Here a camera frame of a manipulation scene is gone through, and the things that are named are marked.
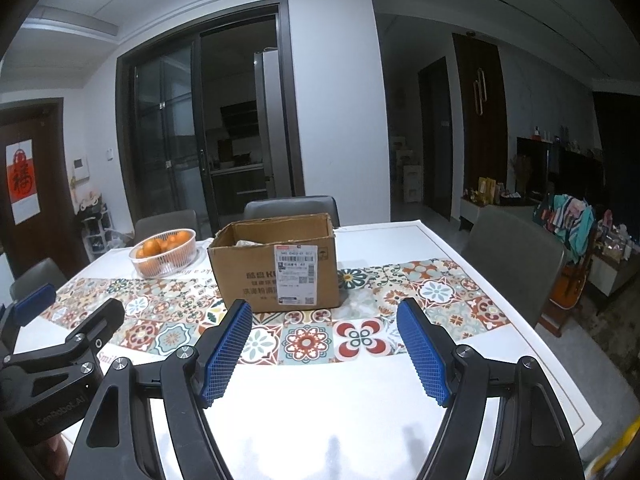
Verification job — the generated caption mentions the red fu wall poster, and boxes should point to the red fu wall poster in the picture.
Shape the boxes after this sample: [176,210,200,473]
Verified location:
[6,139,40,226]

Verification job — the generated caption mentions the grey chair far left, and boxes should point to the grey chair far left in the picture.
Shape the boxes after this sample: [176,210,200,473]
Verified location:
[134,209,201,244]

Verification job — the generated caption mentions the grey dining chair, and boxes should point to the grey dining chair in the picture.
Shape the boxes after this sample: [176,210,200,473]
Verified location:
[462,206,565,326]

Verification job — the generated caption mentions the patterned tablecloth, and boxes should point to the patterned tablecloth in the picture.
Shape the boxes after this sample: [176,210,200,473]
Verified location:
[12,219,604,480]

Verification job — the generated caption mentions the brown cardboard box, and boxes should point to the brown cardboard box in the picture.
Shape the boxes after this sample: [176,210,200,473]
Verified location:
[207,212,342,313]

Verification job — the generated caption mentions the orange fruit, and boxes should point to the orange fruit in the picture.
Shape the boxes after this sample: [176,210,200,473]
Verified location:
[142,238,164,257]

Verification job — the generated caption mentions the white fruit basket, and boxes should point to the white fruit basket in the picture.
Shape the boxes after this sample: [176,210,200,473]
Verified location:
[129,229,198,278]

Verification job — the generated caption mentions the grey chair far side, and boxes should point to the grey chair far side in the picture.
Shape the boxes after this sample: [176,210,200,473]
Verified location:
[243,195,340,228]

